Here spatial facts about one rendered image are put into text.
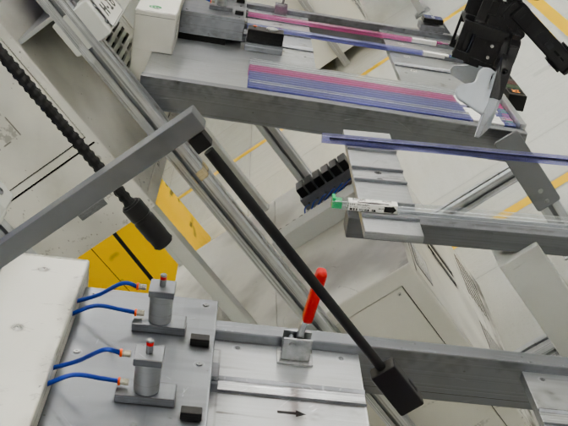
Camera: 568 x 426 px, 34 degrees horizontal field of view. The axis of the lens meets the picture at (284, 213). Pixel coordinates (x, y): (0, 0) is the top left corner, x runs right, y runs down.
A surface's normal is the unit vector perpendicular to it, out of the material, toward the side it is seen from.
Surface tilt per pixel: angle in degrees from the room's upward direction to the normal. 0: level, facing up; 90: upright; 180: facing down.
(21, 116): 90
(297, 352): 90
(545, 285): 90
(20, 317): 43
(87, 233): 90
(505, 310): 0
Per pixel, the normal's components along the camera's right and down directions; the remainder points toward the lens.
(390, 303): 0.02, 0.43
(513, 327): -0.58, -0.73
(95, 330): 0.13, -0.90
